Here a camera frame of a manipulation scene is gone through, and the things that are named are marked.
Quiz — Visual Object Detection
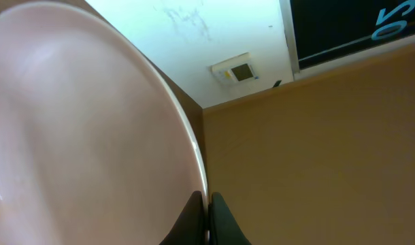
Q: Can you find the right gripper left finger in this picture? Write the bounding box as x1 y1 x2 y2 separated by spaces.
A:
160 191 205 245

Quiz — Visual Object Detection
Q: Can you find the white wall control panel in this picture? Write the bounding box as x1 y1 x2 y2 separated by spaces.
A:
211 52 259 86

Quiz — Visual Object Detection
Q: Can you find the dark window with lettering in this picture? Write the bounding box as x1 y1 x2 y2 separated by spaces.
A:
280 0 415 80

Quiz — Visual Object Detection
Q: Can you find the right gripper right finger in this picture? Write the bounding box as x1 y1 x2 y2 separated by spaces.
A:
209 192 251 245

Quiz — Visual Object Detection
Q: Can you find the white plate front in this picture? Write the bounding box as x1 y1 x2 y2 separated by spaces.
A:
0 2 208 244

